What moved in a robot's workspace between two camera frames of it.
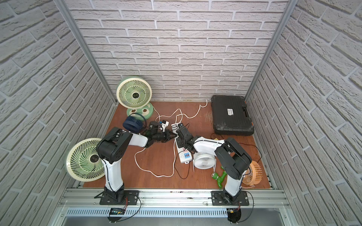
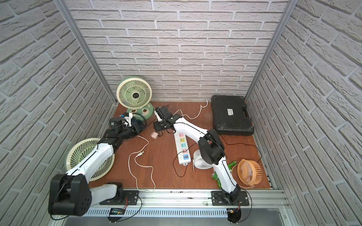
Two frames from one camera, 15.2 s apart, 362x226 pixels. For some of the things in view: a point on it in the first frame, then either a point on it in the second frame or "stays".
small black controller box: [117, 211] stays
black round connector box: [234, 215] stays
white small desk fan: [203, 160] stays
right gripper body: [184, 144] → [160, 125]
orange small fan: [253, 175] stays
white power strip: [186, 156] stays
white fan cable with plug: [151, 172] → [141, 165]
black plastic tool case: [230, 116] stays
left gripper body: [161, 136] → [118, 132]
